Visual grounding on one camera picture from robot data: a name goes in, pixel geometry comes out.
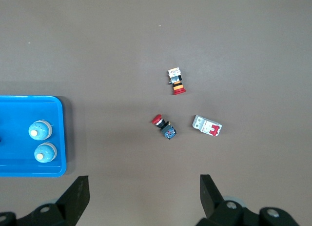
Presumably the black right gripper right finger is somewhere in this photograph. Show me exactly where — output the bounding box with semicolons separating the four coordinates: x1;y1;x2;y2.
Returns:
196;174;301;226

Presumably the white red circuit breaker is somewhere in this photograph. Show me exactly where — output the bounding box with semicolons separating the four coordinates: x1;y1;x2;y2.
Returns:
192;114;223;137

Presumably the blue plastic tray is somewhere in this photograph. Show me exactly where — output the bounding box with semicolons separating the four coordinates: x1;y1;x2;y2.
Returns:
0;95;67;178

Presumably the red button blue base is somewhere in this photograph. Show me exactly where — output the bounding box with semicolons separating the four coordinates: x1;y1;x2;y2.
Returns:
151;114;178;141

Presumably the light blue bell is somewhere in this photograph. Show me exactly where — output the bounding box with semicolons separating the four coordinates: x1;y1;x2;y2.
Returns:
28;120;53;141
34;142;58;164

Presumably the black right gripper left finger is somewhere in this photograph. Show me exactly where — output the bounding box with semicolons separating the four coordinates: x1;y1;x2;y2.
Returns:
0;175;90;226

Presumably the red button orange ring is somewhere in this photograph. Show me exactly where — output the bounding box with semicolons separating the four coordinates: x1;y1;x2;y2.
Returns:
167;67;187;96

